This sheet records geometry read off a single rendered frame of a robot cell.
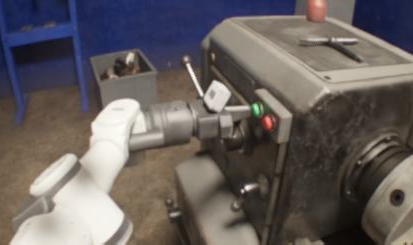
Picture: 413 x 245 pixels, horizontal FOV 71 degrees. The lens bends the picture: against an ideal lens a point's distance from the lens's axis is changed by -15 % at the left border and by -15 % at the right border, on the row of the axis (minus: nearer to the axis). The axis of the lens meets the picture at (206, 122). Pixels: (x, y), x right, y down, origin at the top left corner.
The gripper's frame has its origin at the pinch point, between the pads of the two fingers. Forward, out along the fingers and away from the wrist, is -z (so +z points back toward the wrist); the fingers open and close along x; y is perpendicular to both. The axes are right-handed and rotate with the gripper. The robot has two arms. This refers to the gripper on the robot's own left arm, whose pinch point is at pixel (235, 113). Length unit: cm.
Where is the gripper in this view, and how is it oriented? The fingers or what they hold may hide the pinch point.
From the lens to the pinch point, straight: 71.3
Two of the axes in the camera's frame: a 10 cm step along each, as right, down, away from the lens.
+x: 3.2, 5.0, -8.0
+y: 0.1, -8.5, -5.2
